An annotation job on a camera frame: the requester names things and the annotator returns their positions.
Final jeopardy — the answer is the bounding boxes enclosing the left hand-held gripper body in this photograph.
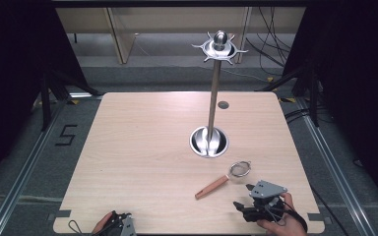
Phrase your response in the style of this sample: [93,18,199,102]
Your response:
[106,214,138,236]

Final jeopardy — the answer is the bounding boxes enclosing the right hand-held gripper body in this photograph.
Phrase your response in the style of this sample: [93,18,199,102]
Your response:
[241,179,289,223]

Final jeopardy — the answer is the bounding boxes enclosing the metal strainer with wooden handle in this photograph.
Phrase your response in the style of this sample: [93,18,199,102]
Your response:
[194,160,253,201]

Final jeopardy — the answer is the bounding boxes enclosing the metal utensil rack stand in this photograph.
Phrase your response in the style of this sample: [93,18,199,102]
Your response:
[189,29,249,159]

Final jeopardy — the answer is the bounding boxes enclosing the person's left hand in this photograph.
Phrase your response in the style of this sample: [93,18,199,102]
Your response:
[91,211,114,236]

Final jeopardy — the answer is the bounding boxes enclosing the person's right hand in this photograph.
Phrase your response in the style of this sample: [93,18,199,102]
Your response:
[257,192,308,236]

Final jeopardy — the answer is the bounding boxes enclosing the black metal stand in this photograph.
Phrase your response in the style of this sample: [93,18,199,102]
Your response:
[258,60,321,128]
[38,67,100,133]

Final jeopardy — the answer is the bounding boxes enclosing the dark curtain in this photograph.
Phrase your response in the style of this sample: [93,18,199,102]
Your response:
[282,0,378,217]
[0,0,88,191]

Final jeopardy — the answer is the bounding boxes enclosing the light wooden furniture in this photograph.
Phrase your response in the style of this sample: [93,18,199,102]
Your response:
[54,6,307,66]

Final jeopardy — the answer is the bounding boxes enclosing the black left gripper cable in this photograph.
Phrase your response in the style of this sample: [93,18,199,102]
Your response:
[67,219,95,236]

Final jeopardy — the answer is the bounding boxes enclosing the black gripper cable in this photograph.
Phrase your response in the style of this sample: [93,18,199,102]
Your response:
[67,219,95,236]
[264,196,309,234]

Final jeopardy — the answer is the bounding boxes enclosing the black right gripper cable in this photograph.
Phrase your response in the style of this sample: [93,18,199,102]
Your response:
[264,196,309,234]

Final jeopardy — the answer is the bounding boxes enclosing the black floor cable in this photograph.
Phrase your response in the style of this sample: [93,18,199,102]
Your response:
[308,183,350,236]

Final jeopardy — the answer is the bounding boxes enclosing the metal floor rail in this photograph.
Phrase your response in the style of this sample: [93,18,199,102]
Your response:
[0,97,67,236]
[294,96,378,236]

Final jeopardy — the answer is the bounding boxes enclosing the black floor cables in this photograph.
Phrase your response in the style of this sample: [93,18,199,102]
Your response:
[283,107,311,125]

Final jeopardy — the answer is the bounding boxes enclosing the bundle of black hanging cables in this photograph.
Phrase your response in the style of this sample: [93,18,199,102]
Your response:
[244,6,293,69]

